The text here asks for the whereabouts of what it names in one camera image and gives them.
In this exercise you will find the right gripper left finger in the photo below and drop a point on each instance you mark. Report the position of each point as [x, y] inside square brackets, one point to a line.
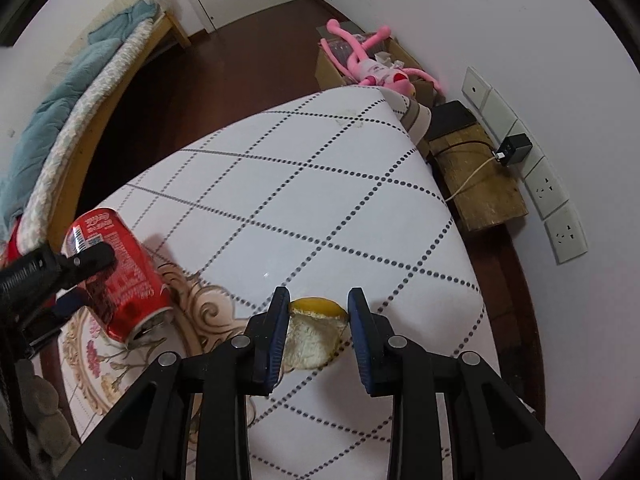
[146, 434]

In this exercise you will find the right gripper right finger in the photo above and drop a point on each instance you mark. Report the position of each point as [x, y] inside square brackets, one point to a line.
[491, 433]

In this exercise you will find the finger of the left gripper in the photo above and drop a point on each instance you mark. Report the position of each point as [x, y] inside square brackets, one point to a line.
[32, 279]
[65, 304]

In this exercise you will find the red cola can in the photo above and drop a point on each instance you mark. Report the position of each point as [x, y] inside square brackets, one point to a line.
[131, 298]

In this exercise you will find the yellow fruit peel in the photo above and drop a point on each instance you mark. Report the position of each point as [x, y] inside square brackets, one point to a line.
[315, 328]

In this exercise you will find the red blanket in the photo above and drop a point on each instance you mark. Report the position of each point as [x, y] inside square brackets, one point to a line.
[12, 250]

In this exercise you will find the pink checkered bed sheet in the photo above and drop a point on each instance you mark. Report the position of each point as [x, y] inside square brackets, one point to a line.
[44, 155]

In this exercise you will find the light blue duvet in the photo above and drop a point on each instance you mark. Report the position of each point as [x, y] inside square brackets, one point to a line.
[53, 112]

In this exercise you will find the white floral tablecloth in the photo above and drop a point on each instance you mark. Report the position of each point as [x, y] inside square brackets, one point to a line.
[319, 195]

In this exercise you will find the wooden block stool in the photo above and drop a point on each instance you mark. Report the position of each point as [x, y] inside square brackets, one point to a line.
[481, 192]

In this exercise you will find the black power adapter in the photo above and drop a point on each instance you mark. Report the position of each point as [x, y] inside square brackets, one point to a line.
[513, 149]

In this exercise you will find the pink plush toy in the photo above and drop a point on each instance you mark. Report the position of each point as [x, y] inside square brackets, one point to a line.
[365, 71]

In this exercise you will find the white wall socket strip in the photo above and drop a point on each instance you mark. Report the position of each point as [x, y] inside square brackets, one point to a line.
[552, 203]

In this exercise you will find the wooden bed frame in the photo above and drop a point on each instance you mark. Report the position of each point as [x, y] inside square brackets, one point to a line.
[110, 110]

